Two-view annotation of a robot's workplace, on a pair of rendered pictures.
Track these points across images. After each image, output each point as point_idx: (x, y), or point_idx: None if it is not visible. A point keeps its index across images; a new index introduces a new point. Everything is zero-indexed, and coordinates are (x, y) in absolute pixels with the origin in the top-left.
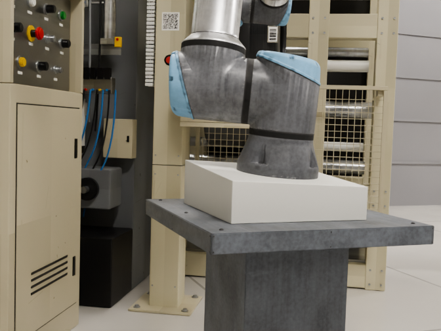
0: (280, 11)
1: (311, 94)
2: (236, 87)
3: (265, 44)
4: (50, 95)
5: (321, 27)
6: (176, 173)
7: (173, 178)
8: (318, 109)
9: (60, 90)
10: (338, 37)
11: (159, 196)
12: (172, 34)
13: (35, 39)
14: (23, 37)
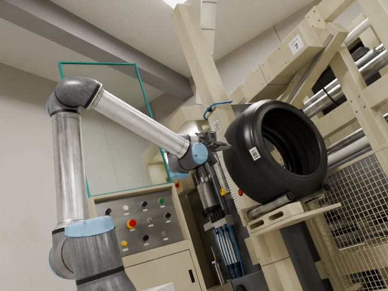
0: (189, 157)
1: (83, 246)
2: (59, 257)
3: (254, 162)
4: (150, 253)
5: (360, 104)
6: (273, 269)
7: (273, 273)
8: None
9: (162, 246)
10: (377, 104)
11: (272, 289)
12: None
13: (137, 225)
14: (123, 229)
